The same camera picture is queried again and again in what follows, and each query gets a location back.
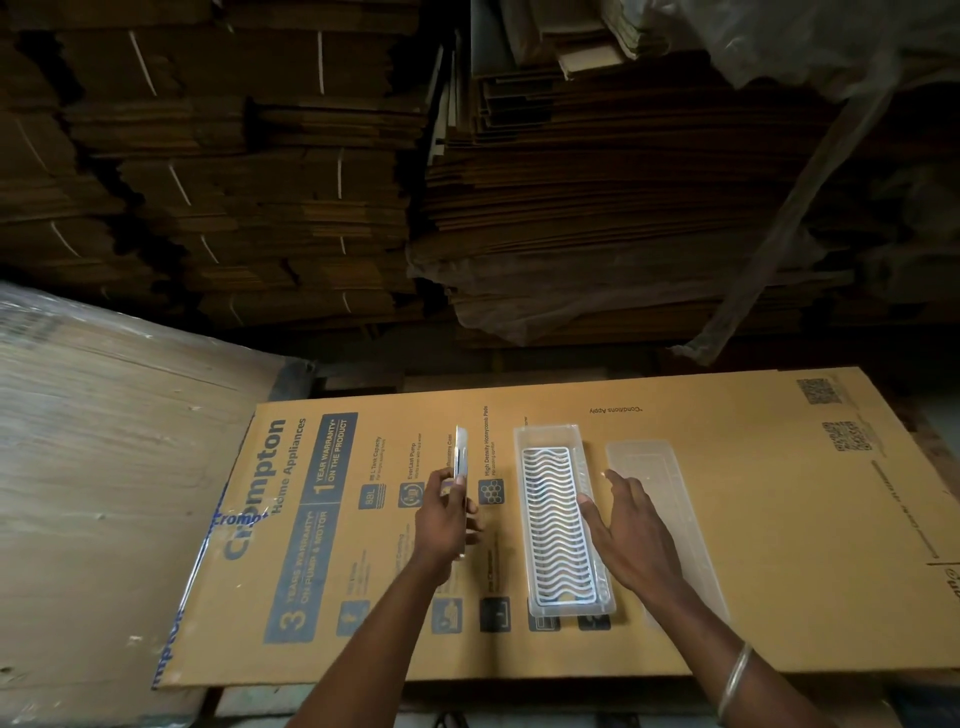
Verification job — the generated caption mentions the clear plastic lid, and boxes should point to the clear plastic lid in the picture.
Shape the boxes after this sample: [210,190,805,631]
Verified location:
[604,439,732,627]

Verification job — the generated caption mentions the thin white plastic panel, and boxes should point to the thin white plastic panel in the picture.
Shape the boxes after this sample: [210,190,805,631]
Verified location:
[448,426,470,560]

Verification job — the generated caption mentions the large printed cardboard sheet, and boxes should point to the large printed cardboard sheet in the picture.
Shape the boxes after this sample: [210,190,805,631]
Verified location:
[150,366,960,690]

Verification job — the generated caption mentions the person's left forearm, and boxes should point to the person's left forearm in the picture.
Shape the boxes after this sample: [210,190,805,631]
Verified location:
[285,556,455,728]

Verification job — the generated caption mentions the white edged paperboard sheets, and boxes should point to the white edged paperboard sheets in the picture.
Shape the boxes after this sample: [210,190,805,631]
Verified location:
[426,30,468,168]

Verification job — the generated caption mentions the plastic wrapped cardboard bundle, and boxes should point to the plastic wrapped cardboard bundle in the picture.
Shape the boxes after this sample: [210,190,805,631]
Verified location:
[0,281,316,728]

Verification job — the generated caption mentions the person's left hand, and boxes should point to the person's left hand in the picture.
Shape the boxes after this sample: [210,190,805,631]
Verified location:
[411,468,485,580]

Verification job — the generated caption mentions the stack of strapped cardboard bundles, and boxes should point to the stack of strapped cardboard bundles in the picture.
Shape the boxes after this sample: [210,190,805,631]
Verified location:
[0,0,444,333]

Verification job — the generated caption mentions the person's right forearm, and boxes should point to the person's right forearm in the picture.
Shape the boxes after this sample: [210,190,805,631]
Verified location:
[643,581,835,728]

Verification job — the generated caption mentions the hanging clear plastic strip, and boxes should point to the hanging clear plastic strip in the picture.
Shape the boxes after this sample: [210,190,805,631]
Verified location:
[669,82,900,367]

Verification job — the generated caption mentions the clear plastic tray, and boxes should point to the clear plastic tray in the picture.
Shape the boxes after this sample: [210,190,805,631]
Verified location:
[513,423,618,619]

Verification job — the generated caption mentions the stack of loose cardboard sheets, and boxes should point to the stack of loose cardboard sheets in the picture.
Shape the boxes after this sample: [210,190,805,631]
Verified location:
[408,0,960,351]

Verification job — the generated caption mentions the white wavy slotted insert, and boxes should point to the white wavy slotted insert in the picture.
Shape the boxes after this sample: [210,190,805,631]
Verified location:
[521,446,599,609]

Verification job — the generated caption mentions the silver metal bangle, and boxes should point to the silver metal bangle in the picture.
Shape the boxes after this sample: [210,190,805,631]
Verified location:
[716,641,753,725]

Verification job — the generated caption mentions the clear plastic cover sheet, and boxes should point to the clear plastic cover sheet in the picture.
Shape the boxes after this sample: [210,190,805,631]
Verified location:
[600,0,960,105]

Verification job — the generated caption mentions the person's right hand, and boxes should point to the person's right hand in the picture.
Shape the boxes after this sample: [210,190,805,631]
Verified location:
[577,470,687,601]

